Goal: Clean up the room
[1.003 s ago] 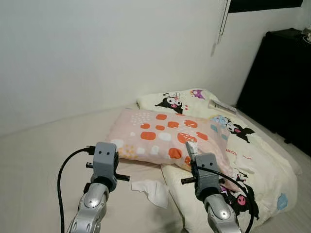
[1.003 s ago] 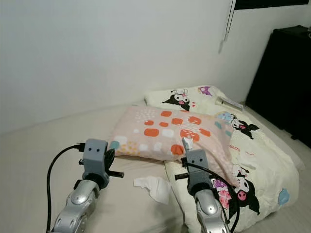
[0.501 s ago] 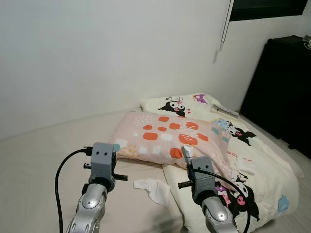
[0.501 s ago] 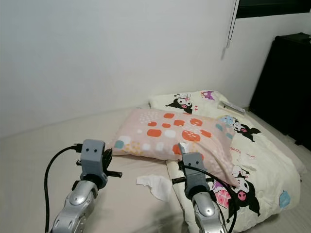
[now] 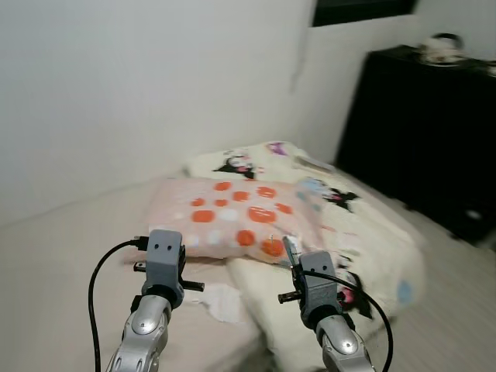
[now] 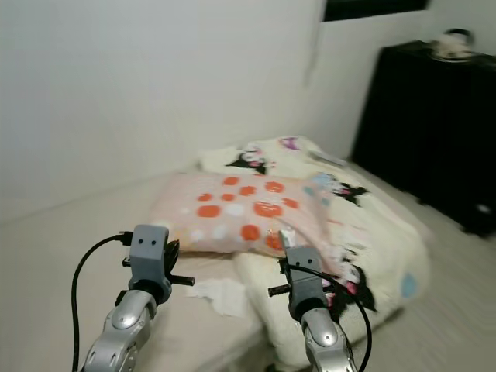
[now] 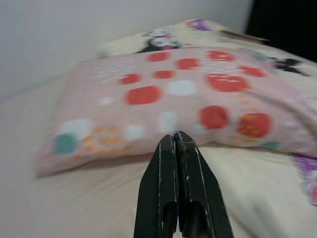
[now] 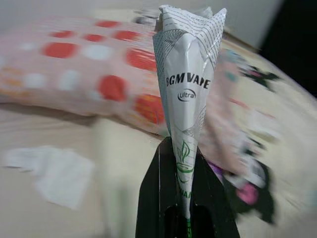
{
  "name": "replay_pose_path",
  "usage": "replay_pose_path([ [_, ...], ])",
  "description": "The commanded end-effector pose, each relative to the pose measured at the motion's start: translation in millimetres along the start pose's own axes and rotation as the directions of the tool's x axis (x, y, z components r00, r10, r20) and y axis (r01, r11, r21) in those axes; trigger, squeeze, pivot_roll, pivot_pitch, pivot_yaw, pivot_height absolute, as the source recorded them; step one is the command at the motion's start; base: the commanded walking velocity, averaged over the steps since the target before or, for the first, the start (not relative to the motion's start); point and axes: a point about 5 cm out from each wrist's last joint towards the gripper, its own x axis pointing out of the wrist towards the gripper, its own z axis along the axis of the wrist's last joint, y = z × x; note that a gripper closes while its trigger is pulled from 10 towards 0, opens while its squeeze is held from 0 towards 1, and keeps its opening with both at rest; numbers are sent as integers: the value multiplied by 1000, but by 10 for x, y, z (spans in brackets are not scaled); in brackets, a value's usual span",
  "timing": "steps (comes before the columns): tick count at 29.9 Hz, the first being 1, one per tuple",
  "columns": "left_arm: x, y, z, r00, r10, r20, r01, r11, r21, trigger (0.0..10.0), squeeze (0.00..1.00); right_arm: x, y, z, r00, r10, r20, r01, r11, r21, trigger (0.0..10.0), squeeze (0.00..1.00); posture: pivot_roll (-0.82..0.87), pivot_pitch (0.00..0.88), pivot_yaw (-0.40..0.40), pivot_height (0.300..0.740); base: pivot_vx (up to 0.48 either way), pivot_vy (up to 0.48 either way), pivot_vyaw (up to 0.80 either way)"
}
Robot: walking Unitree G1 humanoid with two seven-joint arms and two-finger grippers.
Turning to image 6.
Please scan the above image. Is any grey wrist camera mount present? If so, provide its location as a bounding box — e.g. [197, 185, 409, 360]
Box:
[285, 246, 328, 319]
[130, 225, 171, 289]

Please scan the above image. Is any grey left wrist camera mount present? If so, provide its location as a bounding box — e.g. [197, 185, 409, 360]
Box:
[130, 225, 171, 289]

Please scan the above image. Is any pink pillow with orange patches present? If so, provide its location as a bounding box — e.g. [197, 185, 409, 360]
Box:
[147, 172, 338, 257]

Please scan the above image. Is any white bundle with dark loop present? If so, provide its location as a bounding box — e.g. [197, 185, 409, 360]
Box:
[430, 29, 477, 61]

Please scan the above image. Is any dark window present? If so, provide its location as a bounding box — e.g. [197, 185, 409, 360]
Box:
[322, 0, 431, 22]

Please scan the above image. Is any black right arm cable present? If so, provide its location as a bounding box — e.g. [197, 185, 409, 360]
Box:
[281, 263, 373, 372]

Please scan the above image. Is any cream cartoon print blanket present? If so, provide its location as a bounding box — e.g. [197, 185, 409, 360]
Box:
[198, 136, 431, 369]

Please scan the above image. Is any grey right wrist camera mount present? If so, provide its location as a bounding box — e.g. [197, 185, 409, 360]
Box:
[285, 246, 328, 319]

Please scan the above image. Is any white tissue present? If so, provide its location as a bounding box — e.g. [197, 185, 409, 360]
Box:
[194, 277, 253, 319]

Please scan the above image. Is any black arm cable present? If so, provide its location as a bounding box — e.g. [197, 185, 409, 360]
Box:
[281, 263, 373, 372]
[70, 231, 134, 372]

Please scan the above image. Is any black wardrobe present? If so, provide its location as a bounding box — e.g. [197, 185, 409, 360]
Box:
[350, 40, 496, 237]

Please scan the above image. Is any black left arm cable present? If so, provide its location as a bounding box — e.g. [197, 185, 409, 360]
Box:
[70, 231, 134, 372]

